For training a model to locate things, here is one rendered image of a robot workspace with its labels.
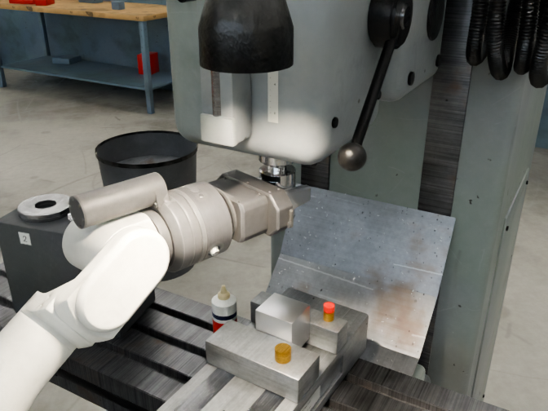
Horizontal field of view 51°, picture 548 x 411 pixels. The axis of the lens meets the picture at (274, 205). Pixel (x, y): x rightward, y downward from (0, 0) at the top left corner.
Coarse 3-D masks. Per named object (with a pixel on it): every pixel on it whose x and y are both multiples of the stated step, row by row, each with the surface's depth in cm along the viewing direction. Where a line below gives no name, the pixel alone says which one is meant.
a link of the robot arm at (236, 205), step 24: (192, 192) 64; (216, 192) 65; (240, 192) 68; (264, 192) 68; (216, 216) 63; (240, 216) 66; (264, 216) 68; (288, 216) 68; (216, 240) 64; (240, 240) 67
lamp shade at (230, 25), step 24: (216, 0) 41; (240, 0) 40; (264, 0) 40; (216, 24) 41; (240, 24) 40; (264, 24) 40; (288, 24) 42; (216, 48) 41; (240, 48) 41; (264, 48) 41; (288, 48) 42; (240, 72) 41; (264, 72) 42
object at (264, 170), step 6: (264, 168) 73; (288, 168) 73; (294, 168) 73; (264, 174) 72; (270, 174) 71; (276, 174) 71; (282, 174) 71; (288, 174) 72; (294, 174) 73; (270, 180) 72; (276, 180) 71; (282, 180) 71; (288, 180) 72
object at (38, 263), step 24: (24, 216) 95; (48, 216) 95; (0, 240) 97; (24, 240) 95; (48, 240) 94; (24, 264) 98; (48, 264) 96; (24, 288) 100; (48, 288) 98; (120, 336) 98
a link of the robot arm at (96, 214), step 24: (96, 192) 57; (120, 192) 58; (144, 192) 60; (168, 192) 63; (72, 216) 58; (96, 216) 57; (120, 216) 59; (144, 216) 60; (168, 216) 61; (192, 216) 62; (72, 240) 61; (96, 240) 57; (168, 240) 61; (192, 240) 61; (72, 264) 63; (192, 264) 64
